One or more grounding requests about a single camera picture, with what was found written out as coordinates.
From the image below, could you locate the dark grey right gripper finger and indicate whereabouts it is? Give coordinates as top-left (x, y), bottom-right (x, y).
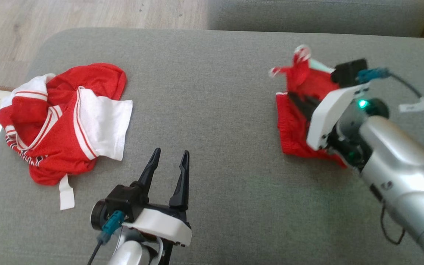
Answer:
top-left (292, 99), bottom-right (316, 124)
top-left (289, 92), bottom-right (322, 112)

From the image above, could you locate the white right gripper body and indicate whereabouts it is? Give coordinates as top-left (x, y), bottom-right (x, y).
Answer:
top-left (306, 83), bottom-right (371, 151)

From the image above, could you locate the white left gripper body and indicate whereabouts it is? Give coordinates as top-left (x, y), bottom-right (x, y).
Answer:
top-left (123, 205), bottom-right (192, 247)

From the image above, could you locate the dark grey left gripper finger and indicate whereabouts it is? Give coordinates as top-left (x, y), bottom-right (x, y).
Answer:
top-left (169, 150), bottom-right (190, 211)
top-left (137, 148), bottom-right (161, 197)

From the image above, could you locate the red shorts white trim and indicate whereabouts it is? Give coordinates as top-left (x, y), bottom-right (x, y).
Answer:
top-left (269, 44), bottom-right (349, 169)

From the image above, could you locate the red white number jersey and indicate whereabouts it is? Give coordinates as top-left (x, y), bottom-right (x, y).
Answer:
top-left (0, 63), bottom-right (134, 211)

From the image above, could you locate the small grey sofa cushion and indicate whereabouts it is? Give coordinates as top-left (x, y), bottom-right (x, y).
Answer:
top-left (206, 0), bottom-right (424, 37)

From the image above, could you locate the large grey sofa cushion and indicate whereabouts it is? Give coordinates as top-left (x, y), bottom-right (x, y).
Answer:
top-left (0, 28), bottom-right (424, 265)

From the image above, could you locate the left arm cable teal connector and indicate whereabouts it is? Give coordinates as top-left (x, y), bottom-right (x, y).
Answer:
top-left (87, 211), bottom-right (125, 265)

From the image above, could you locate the arm cable teal connector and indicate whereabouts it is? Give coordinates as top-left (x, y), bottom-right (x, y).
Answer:
top-left (357, 67), bottom-right (424, 138)
top-left (87, 211), bottom-right (125, 265)

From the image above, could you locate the right arm cable teal connector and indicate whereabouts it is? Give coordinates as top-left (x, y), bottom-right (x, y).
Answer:
top-left (357, 67), bottom-right (424, 138)

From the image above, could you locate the white cable label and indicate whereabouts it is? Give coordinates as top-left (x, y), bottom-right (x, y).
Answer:
top-left (399, 98), bottom-right (424, 113)

